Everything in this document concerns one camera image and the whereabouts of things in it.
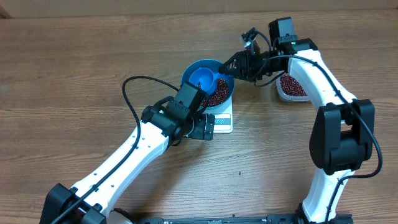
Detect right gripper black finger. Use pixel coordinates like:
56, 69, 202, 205
218, 64, 246, 80
223, 51, 248, 67

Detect blue plastic scoop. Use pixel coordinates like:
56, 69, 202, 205
188, 67, 218, 95

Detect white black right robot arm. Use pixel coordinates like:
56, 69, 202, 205
218, 17, 380, 223

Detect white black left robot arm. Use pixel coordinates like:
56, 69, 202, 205
40, 82, 214, 224

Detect white digital kitchen scale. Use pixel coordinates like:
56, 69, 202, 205
205, 96, 233, 134

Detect teal blue bowl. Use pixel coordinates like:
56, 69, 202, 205
181, 59, 234, 96

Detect clear plastic food container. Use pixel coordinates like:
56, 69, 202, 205
276, 75, 309, 103

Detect red adzuki beans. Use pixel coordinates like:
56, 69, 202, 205
201, 72, 309, 107

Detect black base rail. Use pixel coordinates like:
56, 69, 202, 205
124, 212, 354, 224

